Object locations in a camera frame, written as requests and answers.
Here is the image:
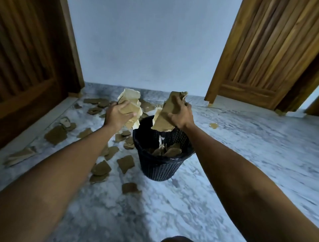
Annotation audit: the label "person's left hand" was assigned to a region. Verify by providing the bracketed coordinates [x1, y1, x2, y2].
[103, 100, 138, 132]

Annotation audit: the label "person's right hand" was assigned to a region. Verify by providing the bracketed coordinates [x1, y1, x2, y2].
[167, 94, 196, 131]

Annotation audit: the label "black bin with liner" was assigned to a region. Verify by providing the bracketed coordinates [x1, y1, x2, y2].
[132, 115, 195, 182]

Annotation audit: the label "brown paper pieces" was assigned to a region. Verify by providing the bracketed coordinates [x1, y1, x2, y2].
[4, 97, 220, 195]

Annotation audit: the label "person's right forearm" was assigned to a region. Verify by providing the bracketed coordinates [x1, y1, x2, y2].
[185, 124, 319, 242]

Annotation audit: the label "person's left forearm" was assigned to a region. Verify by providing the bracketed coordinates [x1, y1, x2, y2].
[0, 124, 118, 242]

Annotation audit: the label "wooden door frame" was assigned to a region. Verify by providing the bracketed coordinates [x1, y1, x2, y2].
[204, 0, 319, 117]

